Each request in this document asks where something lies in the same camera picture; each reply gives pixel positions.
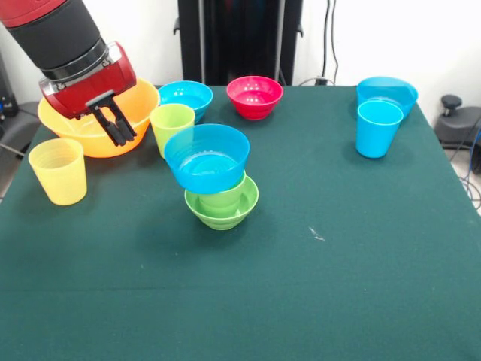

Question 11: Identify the blue plastic cup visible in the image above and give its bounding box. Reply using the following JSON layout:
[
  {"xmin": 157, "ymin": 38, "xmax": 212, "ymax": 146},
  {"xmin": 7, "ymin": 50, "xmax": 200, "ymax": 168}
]
[{"xmin": 355, "ymin": 100, "xmax": 404, "ymax": 159}]

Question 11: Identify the light green plastic cup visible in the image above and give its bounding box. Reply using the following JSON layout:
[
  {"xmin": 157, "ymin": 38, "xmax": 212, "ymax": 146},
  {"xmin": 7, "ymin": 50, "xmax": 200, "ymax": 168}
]
[{"xmin": 149, "ymin": 103, "xmax": 196, "ymax": 159}]

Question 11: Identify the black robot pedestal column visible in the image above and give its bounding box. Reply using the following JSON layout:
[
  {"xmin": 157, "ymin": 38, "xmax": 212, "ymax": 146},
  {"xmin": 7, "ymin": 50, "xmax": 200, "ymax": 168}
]
[{"xmin": 173, "ymin": 0, "xmax": 304, "ymax": 86}]

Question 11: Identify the grey floor stand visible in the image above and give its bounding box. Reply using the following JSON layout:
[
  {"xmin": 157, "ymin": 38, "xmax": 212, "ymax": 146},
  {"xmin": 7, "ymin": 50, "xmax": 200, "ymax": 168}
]
[{"xmin": 0, "ymin": 101, "xmax": 41, "ymax": 155}]

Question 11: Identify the blue plastic bowl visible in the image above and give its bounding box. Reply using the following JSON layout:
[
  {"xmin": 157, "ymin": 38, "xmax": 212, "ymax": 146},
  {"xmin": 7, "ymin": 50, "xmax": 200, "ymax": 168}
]
[
  {"xmin": 355, "ymin": 76, "xmax": 419, "ymax": 120},
  {"xmin": 163, "ymin": 123, "xmax": 251, "ymax": 195}
]

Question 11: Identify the pink plastic bowl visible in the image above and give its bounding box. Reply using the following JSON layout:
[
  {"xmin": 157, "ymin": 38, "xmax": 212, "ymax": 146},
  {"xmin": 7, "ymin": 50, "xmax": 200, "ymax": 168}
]
[{"xmin": 226, "ymin": 75, "xmax": 284, "ymax": 121}]

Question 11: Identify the yellow plastic cup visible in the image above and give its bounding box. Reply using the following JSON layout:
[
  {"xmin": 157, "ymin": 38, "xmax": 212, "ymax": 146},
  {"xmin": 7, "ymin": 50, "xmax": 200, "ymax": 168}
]
[{"xmin": 28, "ymin": 138, "xmax": 88, "ymax": 206}]

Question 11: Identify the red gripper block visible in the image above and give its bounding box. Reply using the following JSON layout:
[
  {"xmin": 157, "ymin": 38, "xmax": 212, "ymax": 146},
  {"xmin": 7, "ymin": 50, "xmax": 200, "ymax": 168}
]
[{"xmin": 38, "ymin": 40, "xmax": 138, "ymax": 147}]

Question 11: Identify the black hanging cable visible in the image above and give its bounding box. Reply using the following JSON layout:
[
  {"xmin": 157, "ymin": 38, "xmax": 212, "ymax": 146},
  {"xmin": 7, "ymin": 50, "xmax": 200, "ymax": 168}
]
[{"xmin": 322, "ymin": 0, "xmax": 339, "ymax": 84}]

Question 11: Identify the green plastic bowl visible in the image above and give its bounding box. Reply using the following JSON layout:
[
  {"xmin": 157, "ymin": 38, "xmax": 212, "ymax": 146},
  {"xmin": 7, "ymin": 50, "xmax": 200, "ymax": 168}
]
[{"xmin": 184, "ymin": 174, "xmax": 260, "ymax": 231}]

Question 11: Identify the black knobbed floor stand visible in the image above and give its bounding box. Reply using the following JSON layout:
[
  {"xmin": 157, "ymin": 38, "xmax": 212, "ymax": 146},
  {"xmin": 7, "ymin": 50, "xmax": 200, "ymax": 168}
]
[{"xmin": 435, "ymin": 93, "xmax": 481, "ymax": 151}]

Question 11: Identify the black equipment box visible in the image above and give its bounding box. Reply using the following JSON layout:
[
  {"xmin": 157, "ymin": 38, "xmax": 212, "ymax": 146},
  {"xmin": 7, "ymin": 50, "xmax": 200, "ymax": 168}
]
[{"xmin": 0, "ymin": 50, "xmax": 20, "ymax": 118}]

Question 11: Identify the dark green tablecloth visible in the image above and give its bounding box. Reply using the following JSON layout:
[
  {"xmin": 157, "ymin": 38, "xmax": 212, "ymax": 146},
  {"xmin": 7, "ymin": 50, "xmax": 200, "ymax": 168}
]
[{"xmin": 0, "ymin": 84, "xmax": 481, "ymax": 361}]

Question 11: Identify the large orange plastic bowl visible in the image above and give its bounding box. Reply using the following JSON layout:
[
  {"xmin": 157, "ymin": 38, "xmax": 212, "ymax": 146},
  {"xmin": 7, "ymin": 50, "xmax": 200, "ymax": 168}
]
[{"xmin": 37, "ymin": 77, "xmax": 162, "ymax": 158}]

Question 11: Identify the cyan plastic bowl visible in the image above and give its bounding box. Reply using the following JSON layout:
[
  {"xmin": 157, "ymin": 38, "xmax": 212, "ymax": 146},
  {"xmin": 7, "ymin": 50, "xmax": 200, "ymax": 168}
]
[{"xmin": 157, "ymin": 80, "xmax": 214, "ymax": 125}]

